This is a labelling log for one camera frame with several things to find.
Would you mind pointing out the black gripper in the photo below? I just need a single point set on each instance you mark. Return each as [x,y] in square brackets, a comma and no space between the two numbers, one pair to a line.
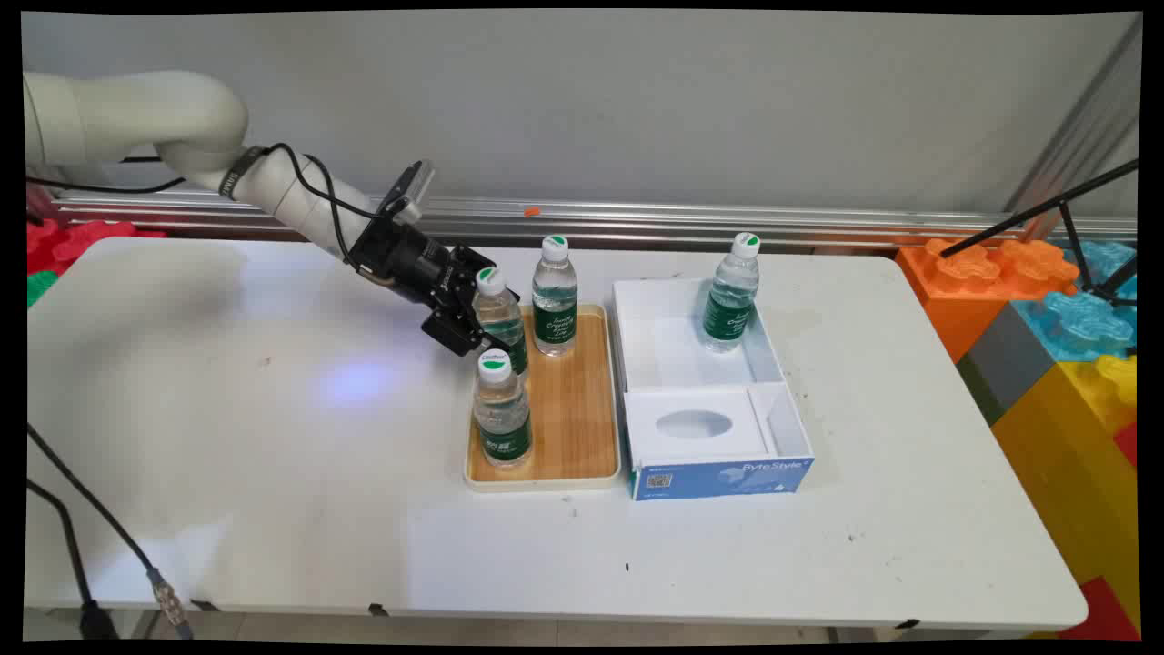
[409,259]

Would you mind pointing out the clear water bottle green label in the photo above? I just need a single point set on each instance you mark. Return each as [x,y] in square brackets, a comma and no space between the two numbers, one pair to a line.
[502,318]
[730,300]
[502,418]
[555,309]

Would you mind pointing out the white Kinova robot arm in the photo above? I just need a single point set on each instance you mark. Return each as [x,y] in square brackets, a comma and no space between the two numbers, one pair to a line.
[136,118]

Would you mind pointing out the wooden tray with cream rim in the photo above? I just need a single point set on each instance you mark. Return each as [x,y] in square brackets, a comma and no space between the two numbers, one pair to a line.
[573,418]

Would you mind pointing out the white and blue cardboard box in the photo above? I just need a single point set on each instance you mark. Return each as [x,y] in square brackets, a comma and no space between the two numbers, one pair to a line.
[700,428]

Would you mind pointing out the red foam puzzle piece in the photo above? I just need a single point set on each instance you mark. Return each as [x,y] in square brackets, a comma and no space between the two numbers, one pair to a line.
[82,238]

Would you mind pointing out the green foam puzzle piece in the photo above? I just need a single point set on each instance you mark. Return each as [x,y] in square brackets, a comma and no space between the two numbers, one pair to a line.
[38,289]

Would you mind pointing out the big orange building block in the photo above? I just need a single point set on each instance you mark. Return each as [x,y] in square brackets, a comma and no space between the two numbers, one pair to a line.
[964,291]

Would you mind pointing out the big grey building block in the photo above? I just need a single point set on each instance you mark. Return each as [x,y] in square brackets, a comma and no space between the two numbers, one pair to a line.
[1009,364]

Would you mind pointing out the black tripod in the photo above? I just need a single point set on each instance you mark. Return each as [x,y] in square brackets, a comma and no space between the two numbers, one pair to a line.
[1037,211]

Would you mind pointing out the big blue building block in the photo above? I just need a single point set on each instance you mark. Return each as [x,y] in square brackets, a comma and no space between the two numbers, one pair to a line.
[1078,327]
[1105,259]

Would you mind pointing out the big red building block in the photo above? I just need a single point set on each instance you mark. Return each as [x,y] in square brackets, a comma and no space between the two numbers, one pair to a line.
[1109,614]

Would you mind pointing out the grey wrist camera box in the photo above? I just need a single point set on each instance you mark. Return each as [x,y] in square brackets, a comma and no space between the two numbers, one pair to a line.
[414,186]

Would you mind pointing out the aluminium rail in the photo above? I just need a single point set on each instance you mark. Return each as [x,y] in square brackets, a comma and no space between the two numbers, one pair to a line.
[727,220]

